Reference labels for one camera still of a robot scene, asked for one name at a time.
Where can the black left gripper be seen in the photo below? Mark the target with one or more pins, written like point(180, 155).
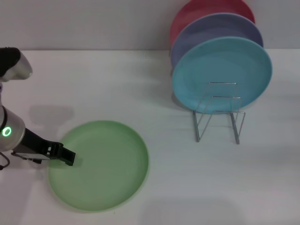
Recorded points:
point(39, 144)

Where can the green round plate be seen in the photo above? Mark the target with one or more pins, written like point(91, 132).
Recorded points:
point(100, 168)

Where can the purple round plate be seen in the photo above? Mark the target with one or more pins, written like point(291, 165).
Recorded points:
point(211, 25)

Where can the blue round plate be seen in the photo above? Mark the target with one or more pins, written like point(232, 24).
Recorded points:
point(222, 61)

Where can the red round plate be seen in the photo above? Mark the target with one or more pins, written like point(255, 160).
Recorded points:
point(199, 9)

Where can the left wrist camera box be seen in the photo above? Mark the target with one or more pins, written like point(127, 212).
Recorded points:
point(28, 156)

